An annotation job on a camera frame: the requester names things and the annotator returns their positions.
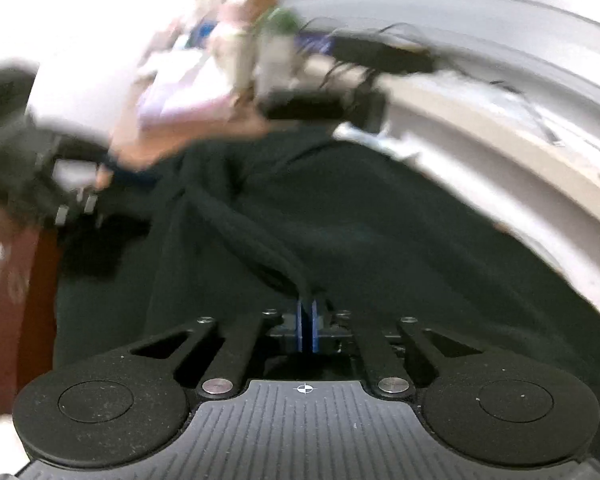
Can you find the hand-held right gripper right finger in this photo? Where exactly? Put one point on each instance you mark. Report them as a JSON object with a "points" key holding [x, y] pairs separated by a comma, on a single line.
{"points": [[315, 332]]}

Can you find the black garment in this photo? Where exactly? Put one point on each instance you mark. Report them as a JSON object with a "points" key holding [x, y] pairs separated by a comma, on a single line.
{"points": [[355, 220]]}

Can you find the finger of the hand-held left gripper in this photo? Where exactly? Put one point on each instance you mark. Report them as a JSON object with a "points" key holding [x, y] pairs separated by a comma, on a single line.
{"points": [[87, 202]]}

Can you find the black box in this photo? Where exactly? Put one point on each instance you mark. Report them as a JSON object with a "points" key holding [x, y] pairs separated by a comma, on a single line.
{"points": [[320, 107]]}

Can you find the beige window sill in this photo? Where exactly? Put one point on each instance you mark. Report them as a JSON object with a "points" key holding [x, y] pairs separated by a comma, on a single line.
{"points": [[505, 130]]}

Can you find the black power adapter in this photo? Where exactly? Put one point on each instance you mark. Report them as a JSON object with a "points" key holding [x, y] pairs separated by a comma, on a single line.
{"points": [[380, 55]]}

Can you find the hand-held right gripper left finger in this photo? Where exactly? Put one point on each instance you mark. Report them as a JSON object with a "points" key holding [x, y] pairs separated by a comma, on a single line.
{"points": [[301, 332]]}

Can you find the green and white object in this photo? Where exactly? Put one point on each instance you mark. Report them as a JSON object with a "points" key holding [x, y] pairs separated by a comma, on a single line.
{"points": [[277, 55]]}

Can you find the grey roller shutter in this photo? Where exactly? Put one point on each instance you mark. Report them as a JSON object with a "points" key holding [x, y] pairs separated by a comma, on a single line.
{"points": [[455, 10]]}

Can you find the pale pink papers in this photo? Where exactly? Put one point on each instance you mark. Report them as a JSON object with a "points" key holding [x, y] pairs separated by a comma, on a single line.
{"points": [[180, 95]]}

